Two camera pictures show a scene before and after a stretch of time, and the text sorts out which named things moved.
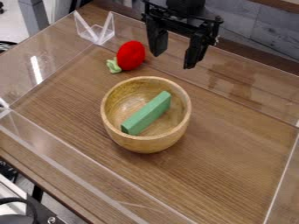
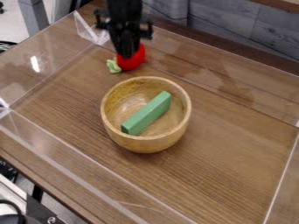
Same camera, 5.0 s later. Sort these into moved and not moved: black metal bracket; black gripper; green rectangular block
Moved: black gripper
Not moved: green rectangular block; black metal bracket
